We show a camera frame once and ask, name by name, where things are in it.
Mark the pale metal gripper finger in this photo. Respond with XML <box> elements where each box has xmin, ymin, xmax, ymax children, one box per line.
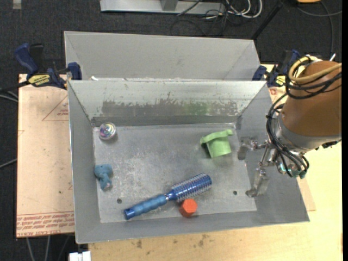
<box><xmin>237</xmin><ymin>136</ymin><xmax>258</xmax><ymax>160</ymax></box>
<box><xmin>245</xmin><ymin>166</ymin><xmax>270</xmax><ymax>198</ymax></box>

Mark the light green plastic cup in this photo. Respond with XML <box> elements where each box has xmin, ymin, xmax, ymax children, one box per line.
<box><xmin>200</xmin><ymin>129</ymin><xmax>234</xmax><ymax>159</ymax></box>

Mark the orange hexagonal block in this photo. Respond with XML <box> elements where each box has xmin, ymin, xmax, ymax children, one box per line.
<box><xmin>178</xmin><ymin>198</ymin><xmax>198</xmax><ymax>218</ymax></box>

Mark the grey metal bin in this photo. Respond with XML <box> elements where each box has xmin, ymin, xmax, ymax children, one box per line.
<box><xmin>64</xmin><ymin>30</ymin><xmax>310</xmax><ymax>245</ymax></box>

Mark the blue round hairbrush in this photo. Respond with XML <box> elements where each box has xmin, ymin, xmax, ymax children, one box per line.
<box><xmin>123</xmin><ymin>173</ymin><xmax>213</xmax><ymax>221</ymax></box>

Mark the shiny iridescent ball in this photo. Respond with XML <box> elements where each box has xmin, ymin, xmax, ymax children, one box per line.
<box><xmin>98</xmin><ymin>122</ymin><xmax>118</xmax><ymax>142</ymax></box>

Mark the blue toy figure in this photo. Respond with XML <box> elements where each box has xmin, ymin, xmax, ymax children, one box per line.
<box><xmin>94</xmin><ymin>164</ymin><xmax>114</xmax><ymax>191</ymax></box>

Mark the brown cardboard board red print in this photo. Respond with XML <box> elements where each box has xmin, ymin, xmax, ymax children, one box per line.
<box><xmin>16</xmin><ymin>73</ymin><xmax>316</xmax><ymax>239</ymax></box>

